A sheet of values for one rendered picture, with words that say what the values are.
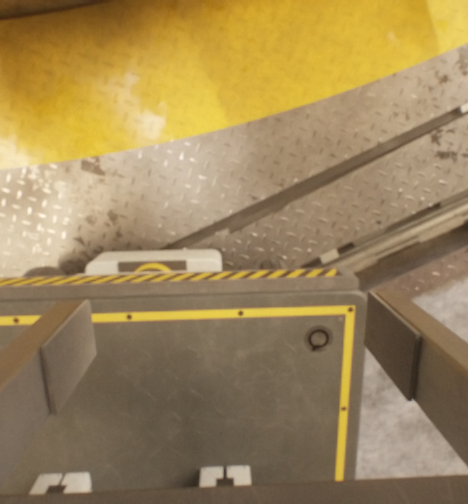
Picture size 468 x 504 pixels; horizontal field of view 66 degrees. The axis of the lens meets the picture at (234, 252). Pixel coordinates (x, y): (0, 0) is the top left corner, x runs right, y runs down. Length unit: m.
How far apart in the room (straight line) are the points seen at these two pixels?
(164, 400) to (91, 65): 0.65
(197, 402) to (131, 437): 0.12
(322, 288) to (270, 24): 0.55
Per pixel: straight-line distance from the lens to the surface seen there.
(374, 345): 0.17
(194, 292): 0.51
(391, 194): 0.89
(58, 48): 0.89
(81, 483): 0.71
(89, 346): 0.17
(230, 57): 0.83
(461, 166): 0.96
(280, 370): 0.58
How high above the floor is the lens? 0.80
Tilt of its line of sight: 75 degrees down
